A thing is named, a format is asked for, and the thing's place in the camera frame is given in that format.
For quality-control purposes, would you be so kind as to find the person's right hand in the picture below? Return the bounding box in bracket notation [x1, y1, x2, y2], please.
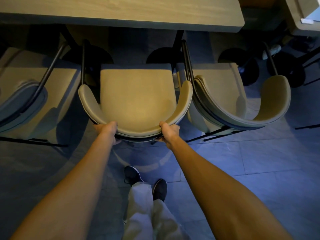
[156, 121, 181, 151]

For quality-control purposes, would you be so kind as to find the person's left hand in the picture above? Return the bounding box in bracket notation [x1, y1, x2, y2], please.
[93, 121, 122, 146]

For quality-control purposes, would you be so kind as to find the person's left forearm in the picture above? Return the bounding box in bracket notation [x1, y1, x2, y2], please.
[10, 137, 117, 240]

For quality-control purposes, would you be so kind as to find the person's right forearm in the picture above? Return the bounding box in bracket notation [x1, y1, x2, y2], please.
[167, 137, 294, 240]

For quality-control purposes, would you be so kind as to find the black sneaker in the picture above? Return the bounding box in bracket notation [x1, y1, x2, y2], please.
[124, 165, 145, 186]
[152, 179, 168, 202]

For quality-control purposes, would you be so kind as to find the light wooden table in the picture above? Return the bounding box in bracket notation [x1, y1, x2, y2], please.
[0, 0, 245, 33]
[284, 0, 320, 37]

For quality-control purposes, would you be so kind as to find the brown leather bench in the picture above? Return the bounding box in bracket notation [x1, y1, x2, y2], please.
[237, 0, 279, 8]

